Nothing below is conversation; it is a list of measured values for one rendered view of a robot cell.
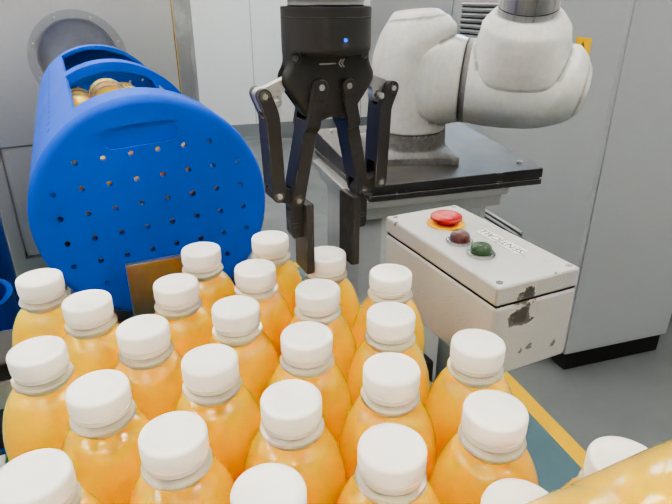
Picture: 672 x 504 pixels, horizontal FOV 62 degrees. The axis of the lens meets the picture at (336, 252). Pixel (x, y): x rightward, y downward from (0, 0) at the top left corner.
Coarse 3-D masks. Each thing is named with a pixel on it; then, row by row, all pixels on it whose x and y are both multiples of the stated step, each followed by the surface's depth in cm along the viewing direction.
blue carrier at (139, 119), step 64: (64, 64) 118; (128, 64) 98; (64, 128) 62; (128, 128) 65; (192, 128) 67; (64, 192) 64; (128, 192) 67; (256, 192) 74; (64, 256) 67; (128, 256) 70
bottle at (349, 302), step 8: (344, 272) 56; (304, 280) 57; (336, 280) 54; (344, 280) 56; (344, 288) 55; (352, 288) 56; (344, 296) 55; (352, 296) 55; (344, 304) 55; (352, 304) 55; (344, 312) 55; (352, 312) 55; (352, 320) 55
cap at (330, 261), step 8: (320, 248) 56; (328, 248) 56; (336, 248) 56; (320, 256) 54; (328, 256) 54; (336, 256) 54; (344, 256) 54; (320, 264) 53; (328, 264) 53; (336, 264) 54; (344, 264) 55; (320, 272) 54; (328, 272) 54; (336, 272) 54
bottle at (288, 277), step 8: (288, 256) 59; (280, 264) 59; (288, 264) 60; (280, 272) 58; (288, 272) 59; (296, 272) 60; (280, 280) 58; (288, 280) 58; (296, 280) 59; (280, 288) 58; (288, 288) 58; (288, 296) 59; (288, 304) 59
